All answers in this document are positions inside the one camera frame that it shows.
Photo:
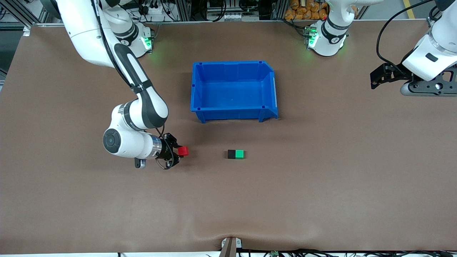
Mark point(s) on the red cube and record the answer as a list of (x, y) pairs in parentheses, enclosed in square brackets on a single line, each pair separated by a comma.
[(183, 151)]

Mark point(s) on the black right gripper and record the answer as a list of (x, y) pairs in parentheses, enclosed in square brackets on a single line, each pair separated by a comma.
[(166, 149)]

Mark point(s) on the green cube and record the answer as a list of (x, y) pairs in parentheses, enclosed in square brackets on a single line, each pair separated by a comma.
[(240, 154)]

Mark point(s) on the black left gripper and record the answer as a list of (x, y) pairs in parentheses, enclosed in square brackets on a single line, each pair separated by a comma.
[(395, 74)]

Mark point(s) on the black cube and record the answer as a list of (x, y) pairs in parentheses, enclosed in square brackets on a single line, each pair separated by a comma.
[(231, 154)]

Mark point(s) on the grey table edge bracket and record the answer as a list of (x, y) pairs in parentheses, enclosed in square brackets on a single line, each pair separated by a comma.
[(239, 243)]

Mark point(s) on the orange packaged items pile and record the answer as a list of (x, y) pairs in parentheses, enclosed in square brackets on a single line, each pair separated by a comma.
[(303, 10)]

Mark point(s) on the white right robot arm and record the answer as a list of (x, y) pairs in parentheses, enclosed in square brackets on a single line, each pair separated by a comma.
[(85, 35)]

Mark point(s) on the blue plastic storage bin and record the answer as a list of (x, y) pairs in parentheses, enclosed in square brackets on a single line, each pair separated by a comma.
[(232, 92)]

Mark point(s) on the white power strip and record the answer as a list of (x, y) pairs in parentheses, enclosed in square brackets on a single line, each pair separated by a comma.
[(157, 14)]

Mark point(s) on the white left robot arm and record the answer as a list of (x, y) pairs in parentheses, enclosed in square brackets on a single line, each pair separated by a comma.
[(328, 35)]

